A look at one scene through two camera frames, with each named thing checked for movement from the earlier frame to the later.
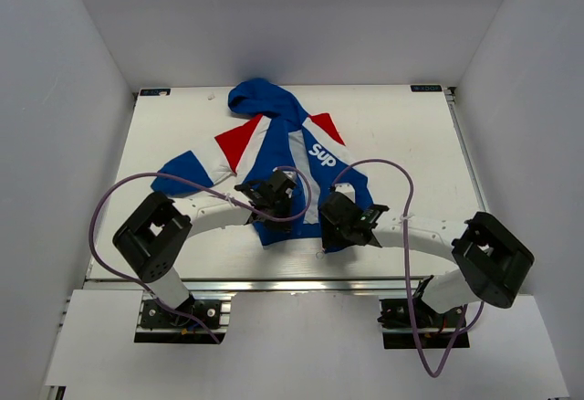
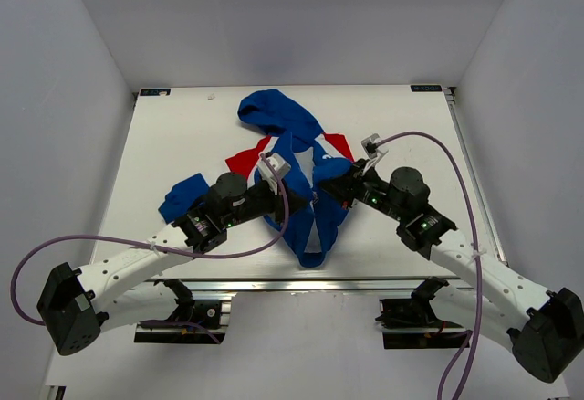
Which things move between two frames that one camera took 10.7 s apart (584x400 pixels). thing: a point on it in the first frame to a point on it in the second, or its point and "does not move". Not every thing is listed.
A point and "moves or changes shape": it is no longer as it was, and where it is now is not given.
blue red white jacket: (282, 140) moves or changes shape
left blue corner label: (154, 91) does not move
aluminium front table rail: (265, 284) does not move
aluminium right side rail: (464, 147) does not move
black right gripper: (329, 236) to (347, 187)
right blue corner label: (426, 89) does not move
